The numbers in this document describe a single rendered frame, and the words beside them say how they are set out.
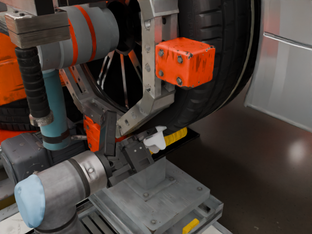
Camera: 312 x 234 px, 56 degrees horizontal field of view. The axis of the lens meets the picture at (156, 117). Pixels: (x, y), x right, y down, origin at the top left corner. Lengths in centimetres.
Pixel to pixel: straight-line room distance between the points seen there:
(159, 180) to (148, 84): 62
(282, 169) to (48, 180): 137
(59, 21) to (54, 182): 29
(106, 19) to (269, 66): 40
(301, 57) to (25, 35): 46
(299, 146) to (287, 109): 136
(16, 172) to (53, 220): 57
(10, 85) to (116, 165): 68
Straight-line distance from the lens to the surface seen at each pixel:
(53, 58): 70
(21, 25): 52
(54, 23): 54
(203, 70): 55
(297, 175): 173
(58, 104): 91
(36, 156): 114
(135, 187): 116
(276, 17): 58
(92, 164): 62
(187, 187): 118
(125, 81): 89
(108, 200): 125
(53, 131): 94
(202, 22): 59
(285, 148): 191
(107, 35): 75
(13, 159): 114
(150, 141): 71
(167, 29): 60
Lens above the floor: 105
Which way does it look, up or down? 31 degrees down
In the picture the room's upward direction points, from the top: straight up
